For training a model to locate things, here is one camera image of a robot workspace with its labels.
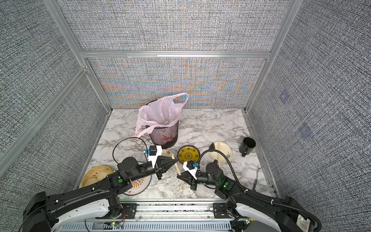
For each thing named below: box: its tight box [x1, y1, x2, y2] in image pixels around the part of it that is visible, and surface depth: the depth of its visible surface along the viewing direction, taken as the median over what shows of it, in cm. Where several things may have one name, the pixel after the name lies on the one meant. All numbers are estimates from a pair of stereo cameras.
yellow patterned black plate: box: [177, 145, 201, 165], surface depth 97 cm
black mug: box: [238, 136, 257, 158], surface depth 92 cm
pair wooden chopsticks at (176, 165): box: [171, 153, 182, 176], surface depth 67 cm
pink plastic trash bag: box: [135, 92, 189, 138], surface depth 87 cm
